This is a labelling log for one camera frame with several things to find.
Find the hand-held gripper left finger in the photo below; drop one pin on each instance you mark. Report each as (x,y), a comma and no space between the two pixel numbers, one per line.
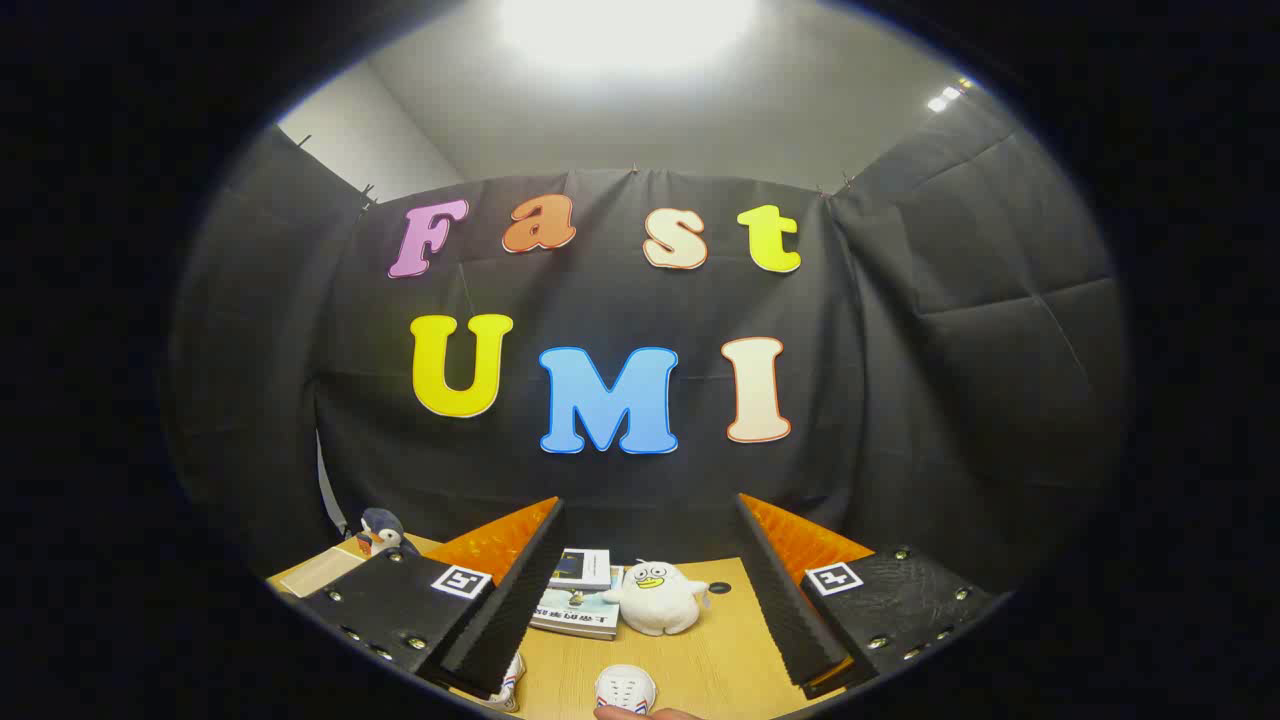
(520,600)

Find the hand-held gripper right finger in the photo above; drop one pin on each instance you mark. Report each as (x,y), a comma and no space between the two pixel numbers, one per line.
(785,600)

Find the white canvas shoe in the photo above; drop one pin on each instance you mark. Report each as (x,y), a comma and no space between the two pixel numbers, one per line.
(625,688)
(508,685)

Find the beige fabric storage box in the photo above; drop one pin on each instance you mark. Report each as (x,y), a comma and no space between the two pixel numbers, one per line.
(320,568)

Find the sky cover book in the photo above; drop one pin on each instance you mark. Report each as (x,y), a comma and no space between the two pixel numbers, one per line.
(575,614)

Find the blue picture cover book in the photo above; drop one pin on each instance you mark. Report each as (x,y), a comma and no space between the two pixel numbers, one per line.
(580,568)

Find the white duck plush toy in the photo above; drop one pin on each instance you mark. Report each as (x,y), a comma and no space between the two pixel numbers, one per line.
(655,598)

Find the grey penguin plush toy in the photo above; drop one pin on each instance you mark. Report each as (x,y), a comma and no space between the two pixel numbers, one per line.
(380,532)

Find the small ceiling light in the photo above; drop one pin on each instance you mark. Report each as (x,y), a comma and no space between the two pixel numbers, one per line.
(945,97)

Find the large ceiling light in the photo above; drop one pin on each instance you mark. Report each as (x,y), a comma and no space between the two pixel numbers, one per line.
(625,30)

